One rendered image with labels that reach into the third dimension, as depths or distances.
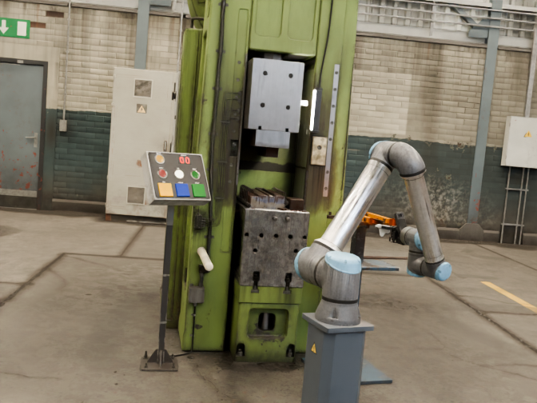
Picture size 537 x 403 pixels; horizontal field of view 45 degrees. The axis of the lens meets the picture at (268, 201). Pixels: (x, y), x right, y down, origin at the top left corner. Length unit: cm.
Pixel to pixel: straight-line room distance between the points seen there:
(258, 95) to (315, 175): 62
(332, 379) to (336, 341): 16
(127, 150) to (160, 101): 81
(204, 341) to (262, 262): 64
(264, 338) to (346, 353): 125
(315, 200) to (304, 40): 96
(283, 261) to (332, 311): 116
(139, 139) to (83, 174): 121
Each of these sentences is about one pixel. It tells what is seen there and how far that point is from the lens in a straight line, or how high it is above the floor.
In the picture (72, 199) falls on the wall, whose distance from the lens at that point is 987.
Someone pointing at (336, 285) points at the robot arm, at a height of 76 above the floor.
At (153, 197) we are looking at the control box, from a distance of 339.
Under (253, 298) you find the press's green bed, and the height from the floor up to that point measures 39.
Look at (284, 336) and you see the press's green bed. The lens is 392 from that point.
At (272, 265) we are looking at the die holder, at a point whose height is 59.
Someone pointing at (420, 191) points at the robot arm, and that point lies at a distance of 290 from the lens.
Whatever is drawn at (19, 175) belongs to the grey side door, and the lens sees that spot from 1005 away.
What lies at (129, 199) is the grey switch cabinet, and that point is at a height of 32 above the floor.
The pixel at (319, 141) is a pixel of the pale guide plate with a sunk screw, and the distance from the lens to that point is 392.
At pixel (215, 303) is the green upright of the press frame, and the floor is 31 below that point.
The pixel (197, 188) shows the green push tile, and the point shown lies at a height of 102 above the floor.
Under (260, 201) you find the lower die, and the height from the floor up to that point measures 96.
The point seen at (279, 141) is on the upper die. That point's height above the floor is 130.
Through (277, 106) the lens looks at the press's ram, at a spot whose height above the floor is 150.
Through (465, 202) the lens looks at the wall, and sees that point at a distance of 1040.
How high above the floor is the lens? 132
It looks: 6 degrees down
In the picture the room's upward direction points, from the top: 5 degrees clockwise
